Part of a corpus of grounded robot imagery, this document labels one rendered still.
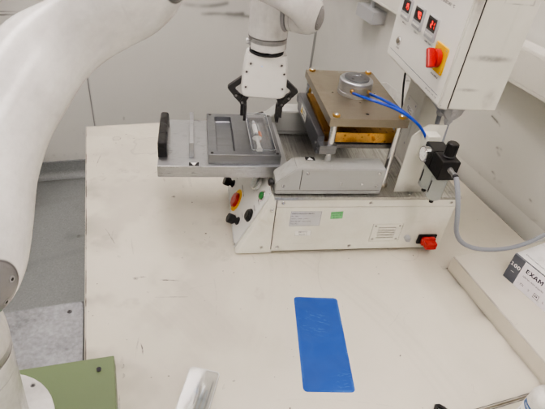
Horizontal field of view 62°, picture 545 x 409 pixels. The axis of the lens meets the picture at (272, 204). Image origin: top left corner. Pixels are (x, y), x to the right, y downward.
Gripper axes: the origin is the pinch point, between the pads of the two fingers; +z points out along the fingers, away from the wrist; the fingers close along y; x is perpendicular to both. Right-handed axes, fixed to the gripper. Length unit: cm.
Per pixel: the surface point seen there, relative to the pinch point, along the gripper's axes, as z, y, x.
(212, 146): 5.1, -11.1, -7.5
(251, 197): 19.3, -1.0, -7.6
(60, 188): 105, -94, 107
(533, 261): 18, 62, -30
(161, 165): 7.6, -21.9, -12.7
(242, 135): 5.2, -4.2, -1.9
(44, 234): 105, -91, 70
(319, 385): 29, 11, -53
